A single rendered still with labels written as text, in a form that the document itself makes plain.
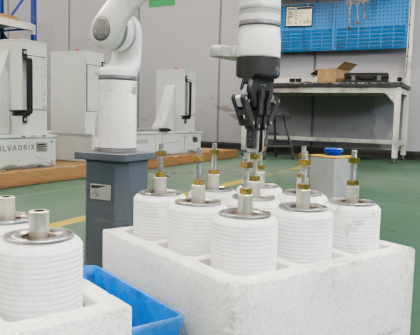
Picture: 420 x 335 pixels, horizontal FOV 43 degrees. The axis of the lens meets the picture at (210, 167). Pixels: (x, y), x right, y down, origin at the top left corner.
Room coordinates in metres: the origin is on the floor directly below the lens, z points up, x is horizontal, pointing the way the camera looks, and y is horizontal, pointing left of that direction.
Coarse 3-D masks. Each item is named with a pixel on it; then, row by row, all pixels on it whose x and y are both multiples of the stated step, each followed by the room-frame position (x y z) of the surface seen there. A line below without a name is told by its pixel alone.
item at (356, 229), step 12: (324, 204) 0.90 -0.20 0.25; (336, 204) 0.87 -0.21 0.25; (336, 216) 0.86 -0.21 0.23; (348, 216) 0.85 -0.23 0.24; (360, 216) 0.85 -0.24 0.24; (372, 216) 0.85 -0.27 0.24; (336, 228) 0.86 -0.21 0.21; (348, 228) 0.85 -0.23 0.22; (360, 228) 0.85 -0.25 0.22; (372, 228) 0.86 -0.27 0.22; (336, 240) 0.86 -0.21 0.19; (348, 240) 0.85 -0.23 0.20; (360, 240) 0.85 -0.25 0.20; (372, 240) 0.86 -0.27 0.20; (348, 252) 0.85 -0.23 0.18; (360, 252) 0.85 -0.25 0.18
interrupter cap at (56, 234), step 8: (8, 232) 0.59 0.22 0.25; (16, 232) 0.59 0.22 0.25; (24, 232) 0.60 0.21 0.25; (56, 232) 0.60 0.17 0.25; (64, 232) 0.60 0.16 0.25; (72, 232) 0.59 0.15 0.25; (8, 240) 0.55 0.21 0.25; (16, 240) 0.55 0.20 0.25; (24, 240) 0.56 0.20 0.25; (32, 240) 0.56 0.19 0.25; (40, 240) 0.56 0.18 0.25; (48, 240) 0.55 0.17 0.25; (56, 240) 0.56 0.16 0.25; (64, 240) 0.57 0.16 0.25
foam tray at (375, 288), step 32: (128, 256) 0.88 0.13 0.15; (160, 256) 0.80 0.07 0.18; (352, 256) 0.81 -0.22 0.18; (384, 256) 0.83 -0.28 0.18; (160, 288) 0.79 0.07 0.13; (192, 288) 0.72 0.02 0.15; (224, 288) 0.67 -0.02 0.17; (256, 288) 0.67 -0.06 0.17; (288, 288) 0.70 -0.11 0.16; (320, 288) 0.74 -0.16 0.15; (352, 288) 0.78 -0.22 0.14; (384, 288) 0.83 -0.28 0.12; (192, 320) 0.72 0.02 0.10; (224, 320) 0.66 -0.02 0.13; (256, 320) 0.67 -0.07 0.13; (288, 320) 0.71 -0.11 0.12; (320, 320) 0.74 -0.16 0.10; (352, 320) 0.79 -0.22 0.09; (384, 320) 0.83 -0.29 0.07
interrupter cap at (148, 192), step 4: (140, 192) 0.93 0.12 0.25; (144, 192) 0.94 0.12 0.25; (148, 192) 0.94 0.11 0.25; (152, 192) 0.96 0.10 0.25; (168, 192) 0.96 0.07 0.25; (172, 192) 0.95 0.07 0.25; (176, 192) 0.95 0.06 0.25; (180, 192) 0.94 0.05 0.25; (156, 196) 0.91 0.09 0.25; (160, 196) 0.91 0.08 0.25; (164, 196) 0.91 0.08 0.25; (168, 196) 0.91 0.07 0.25
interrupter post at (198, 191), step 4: (192, 184) 0.85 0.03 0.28; (204, 184) 0.85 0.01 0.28; (192, 188) 0.85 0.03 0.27; (196, 188) 0.84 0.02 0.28; (200, 188) 0.84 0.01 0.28; (204, 188) 0.85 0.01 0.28; (192, 192) 0.85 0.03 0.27; (196, 192) 0.84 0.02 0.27; (200, 192) 0.84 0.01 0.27; (204, 192) 0.85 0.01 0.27; (192, 196) 0.85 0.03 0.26; (196, 196) 0.84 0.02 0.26; (200, 196) 0.84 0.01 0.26; (204, 196) 0.85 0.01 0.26; (192, 200) 0.85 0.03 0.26; (196, 200) 0.84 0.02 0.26; (200, 200) 0.84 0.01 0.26; (204, 200) 0.85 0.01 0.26
